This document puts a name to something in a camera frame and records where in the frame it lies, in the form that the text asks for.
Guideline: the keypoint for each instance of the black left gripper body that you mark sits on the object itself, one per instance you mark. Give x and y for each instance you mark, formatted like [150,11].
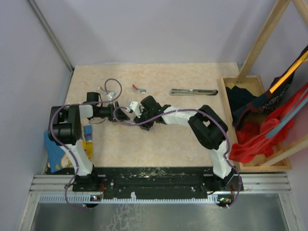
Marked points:
[107,111]

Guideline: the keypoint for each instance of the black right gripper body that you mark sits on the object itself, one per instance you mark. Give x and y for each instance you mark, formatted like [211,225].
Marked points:
[146,116]

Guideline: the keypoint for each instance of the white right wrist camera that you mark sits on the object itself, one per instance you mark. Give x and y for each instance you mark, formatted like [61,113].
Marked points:
[136,108]

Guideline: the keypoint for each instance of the aluminium rail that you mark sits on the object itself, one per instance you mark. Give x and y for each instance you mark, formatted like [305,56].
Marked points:
[133,189]

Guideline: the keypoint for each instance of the pink white mini stapler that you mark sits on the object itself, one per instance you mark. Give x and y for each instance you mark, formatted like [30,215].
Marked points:
[139,90]

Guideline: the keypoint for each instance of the blue yellow cartoon cloth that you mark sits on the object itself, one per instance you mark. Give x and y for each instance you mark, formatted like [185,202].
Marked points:
[57,157]

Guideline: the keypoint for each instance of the wooden frame beam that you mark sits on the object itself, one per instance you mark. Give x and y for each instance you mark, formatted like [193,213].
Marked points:
[265,33]

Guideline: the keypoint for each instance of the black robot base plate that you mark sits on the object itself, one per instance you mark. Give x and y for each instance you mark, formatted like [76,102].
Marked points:
[92,182]

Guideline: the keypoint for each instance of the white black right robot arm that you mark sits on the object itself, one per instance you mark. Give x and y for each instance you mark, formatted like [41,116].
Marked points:
[209,129]

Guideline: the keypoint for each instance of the dark patterned cloth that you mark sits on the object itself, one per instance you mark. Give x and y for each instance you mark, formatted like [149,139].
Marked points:
[242,102]

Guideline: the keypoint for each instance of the red cloth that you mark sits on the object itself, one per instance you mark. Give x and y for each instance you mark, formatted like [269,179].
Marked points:
[255,138]

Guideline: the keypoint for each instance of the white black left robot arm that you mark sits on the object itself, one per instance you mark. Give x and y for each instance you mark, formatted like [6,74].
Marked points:
[65,128]

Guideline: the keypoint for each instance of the black grey large stapler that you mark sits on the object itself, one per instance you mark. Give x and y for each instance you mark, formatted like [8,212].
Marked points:
[191,92]

